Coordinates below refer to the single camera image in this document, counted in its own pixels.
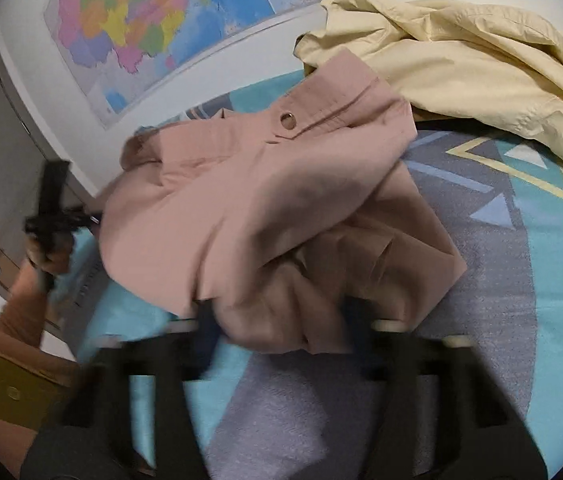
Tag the pink jacket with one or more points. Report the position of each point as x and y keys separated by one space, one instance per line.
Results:
x=277 y=216

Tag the brown olive garment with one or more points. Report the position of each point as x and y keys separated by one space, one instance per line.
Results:
x=26 y=397

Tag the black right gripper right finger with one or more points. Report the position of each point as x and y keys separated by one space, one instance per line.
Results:
x=478 y=433

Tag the colourful wall map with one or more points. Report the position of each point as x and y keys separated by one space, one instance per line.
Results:
x=117 y=50

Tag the left hand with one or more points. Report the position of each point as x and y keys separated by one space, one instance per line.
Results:
x=55 y=262

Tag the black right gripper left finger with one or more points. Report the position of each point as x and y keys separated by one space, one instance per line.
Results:
x=127 y=416

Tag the cream yellow jacket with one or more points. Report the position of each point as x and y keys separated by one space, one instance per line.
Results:
x=499 y=65

